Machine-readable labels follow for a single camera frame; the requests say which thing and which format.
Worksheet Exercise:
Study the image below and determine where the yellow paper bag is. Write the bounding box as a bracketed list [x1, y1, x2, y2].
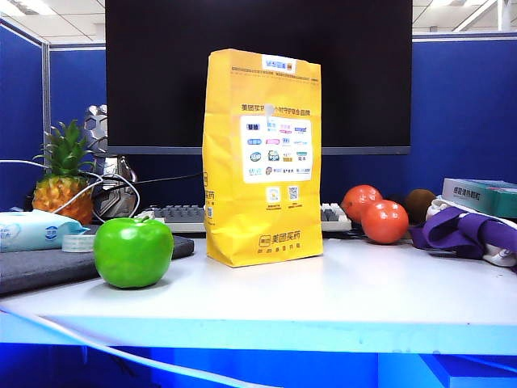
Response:
[202, 48, 324, 268]

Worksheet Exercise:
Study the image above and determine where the green apple with stem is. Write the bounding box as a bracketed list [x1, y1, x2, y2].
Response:
[93, 216, 174, 289]

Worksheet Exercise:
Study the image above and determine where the grey white keyboard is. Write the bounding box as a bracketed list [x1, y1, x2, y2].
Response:
[135, 203, 353, 234]

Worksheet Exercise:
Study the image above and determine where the orange fruit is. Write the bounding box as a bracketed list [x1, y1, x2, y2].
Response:
[360, 200, 410, 246]
[341, 184, 384, 225]

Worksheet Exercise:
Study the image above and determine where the black computer monitor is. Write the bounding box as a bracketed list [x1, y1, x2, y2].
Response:
[104, 0, 414, 156]

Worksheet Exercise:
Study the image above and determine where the silver robot figurine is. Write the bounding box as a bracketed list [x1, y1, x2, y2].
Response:
[82, 104, 139, 221]

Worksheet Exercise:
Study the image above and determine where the brown kiwi fruit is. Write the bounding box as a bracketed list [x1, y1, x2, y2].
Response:
[404, 188, 437, 224]

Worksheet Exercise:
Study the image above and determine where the clear tape roll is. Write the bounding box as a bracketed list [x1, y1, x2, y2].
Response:
[61, 234, 97, 254]

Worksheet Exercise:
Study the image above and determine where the pineapple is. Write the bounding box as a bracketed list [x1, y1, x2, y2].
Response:
[32, 119, 96, 226]

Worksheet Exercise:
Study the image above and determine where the teal medicine box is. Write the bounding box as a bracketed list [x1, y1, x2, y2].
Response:
[441, 178, 517, 219]

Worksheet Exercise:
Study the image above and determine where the dark grey desk mat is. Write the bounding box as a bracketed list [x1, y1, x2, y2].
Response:
[0, 224, 195, 297]

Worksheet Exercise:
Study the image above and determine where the wet wipes pack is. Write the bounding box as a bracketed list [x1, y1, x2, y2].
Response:
[0, 209, 90, 254]

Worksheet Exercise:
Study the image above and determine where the purple strap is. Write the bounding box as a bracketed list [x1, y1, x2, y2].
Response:
[409, 206, 517, 273]

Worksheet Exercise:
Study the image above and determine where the white blurred foreground cable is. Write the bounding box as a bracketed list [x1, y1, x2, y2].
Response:
[0, 305, 280, 388]

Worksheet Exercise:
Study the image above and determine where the white object under strap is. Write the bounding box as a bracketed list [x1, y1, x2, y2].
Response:
[426, 195, 517, 268]

